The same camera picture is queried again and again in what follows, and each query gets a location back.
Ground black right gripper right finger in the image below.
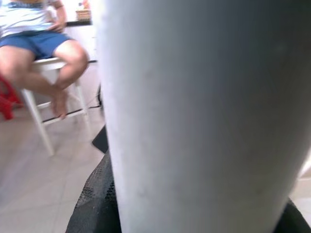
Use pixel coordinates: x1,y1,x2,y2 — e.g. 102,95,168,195
273,196,311,233

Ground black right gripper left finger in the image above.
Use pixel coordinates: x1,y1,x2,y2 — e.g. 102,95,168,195
65,152,122,233

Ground white plastic table leg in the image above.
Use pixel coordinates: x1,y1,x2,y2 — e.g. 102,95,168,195
96,0,311,233

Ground white wooden stool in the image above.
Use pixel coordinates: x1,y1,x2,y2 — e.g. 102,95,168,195
20,57,93,156

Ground red plastic stool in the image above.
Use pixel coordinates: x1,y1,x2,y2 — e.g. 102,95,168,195
0,74,24,121

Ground seated person blue shorts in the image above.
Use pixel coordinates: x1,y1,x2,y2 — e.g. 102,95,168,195
0,0,90,119

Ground tan woven basket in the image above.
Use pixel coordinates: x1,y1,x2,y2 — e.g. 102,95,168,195
75,9,93,21

